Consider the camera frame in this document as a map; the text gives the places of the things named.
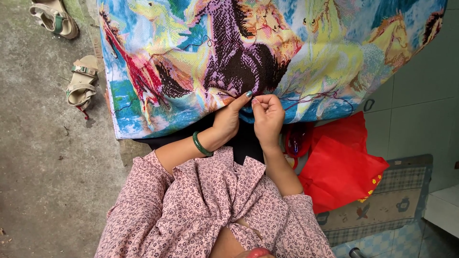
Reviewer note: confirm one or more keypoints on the person's left hand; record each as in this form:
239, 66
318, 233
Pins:
226, 120

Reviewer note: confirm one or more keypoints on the person's right hand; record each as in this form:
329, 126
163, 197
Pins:
267, 122

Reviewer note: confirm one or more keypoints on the colourful horse cross-stitch cloth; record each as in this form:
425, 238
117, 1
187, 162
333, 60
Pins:
251, 53

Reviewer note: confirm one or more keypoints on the green jade bangle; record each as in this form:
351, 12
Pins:
200, 145

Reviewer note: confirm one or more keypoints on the dark red embroidery thread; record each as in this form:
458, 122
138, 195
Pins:
312, 97

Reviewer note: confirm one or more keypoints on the red plastic bag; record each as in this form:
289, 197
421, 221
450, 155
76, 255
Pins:
337, 168

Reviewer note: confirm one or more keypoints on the pink floral blouse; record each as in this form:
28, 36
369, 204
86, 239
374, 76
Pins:
200, 211

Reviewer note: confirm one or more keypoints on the checked patterned floor mat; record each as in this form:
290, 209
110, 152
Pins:
391, 204

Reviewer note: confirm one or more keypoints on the white step block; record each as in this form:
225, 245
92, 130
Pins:
443, 209

